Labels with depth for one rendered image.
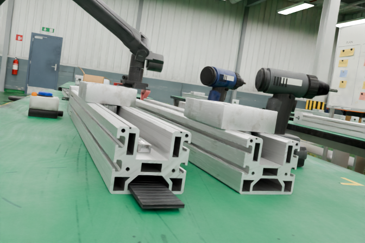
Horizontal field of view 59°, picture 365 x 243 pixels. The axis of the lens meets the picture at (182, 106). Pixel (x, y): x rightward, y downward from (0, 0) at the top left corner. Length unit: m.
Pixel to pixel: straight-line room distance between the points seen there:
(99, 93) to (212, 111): 0.27
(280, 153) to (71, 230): 0.34
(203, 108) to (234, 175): 0.15
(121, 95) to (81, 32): 11.55
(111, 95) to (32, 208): 0.40
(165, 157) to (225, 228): 0.13
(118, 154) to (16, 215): 0.13
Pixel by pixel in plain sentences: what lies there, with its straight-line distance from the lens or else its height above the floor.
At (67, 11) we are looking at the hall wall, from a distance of 12.40.
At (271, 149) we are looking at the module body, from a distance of 0.55.
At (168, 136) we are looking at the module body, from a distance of 0.44.
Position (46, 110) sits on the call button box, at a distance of 1.04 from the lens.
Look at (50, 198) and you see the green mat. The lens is 0.40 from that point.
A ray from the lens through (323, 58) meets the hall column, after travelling 9.12.
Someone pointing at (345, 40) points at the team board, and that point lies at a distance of 4.41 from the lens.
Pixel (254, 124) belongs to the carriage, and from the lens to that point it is 0.57.
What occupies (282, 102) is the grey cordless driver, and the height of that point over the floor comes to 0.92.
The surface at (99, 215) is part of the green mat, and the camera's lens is 0.36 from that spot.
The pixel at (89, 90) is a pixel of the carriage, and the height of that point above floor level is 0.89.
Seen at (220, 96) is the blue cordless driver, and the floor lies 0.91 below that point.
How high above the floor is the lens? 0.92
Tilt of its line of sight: 3 degrees down
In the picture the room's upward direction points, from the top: 8 degrees clockwise
